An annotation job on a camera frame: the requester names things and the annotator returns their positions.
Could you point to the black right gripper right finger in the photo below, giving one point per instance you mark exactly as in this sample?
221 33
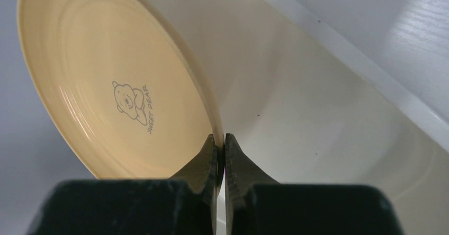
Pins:
258 204

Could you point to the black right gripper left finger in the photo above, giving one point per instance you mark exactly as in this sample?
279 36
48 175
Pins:
185 203

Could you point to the orange plate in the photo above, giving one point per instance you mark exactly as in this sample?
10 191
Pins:
120 84

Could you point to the white square tub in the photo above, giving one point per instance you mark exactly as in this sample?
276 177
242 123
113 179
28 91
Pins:
308 108

